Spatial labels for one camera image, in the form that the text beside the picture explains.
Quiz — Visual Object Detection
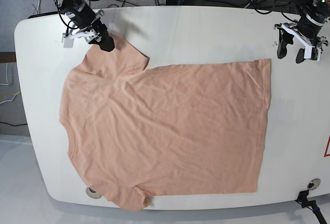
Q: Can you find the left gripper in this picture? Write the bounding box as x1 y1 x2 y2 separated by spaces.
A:
274 14 327 63

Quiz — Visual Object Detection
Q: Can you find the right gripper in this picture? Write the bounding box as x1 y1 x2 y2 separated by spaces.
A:
61 7 115 52

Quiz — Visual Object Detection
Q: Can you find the peach T-shirt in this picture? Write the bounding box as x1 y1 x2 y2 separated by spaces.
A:
59 36 271 211

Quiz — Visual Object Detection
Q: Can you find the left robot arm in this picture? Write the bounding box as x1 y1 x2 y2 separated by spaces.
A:
274 0 329 64

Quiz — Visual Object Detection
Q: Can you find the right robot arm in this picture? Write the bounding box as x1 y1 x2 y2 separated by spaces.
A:
53 0 134 58

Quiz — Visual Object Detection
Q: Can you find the red warning sticker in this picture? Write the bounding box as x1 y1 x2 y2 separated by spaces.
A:
324 137 330 157

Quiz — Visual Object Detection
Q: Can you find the right table grommet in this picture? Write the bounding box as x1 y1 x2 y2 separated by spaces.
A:
307 178 321 190

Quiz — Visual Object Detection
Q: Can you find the table grommet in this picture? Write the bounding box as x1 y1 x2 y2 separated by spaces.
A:
86 187 102 199
307 178 321 190

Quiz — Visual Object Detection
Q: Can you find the left table grommet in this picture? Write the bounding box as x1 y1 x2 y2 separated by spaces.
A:
86 187 102 199

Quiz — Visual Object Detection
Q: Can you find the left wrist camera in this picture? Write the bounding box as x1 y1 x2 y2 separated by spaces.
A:
304 46 322 61

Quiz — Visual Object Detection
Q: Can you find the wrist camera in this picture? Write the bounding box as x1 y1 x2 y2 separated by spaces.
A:
304 46 322 61
61 37 74 49

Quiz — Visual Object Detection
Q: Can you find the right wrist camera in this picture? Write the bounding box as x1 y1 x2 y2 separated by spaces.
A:
61 37 74 49

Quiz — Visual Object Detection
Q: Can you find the black clamp with cable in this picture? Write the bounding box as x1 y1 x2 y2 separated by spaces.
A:
295 190 327 224

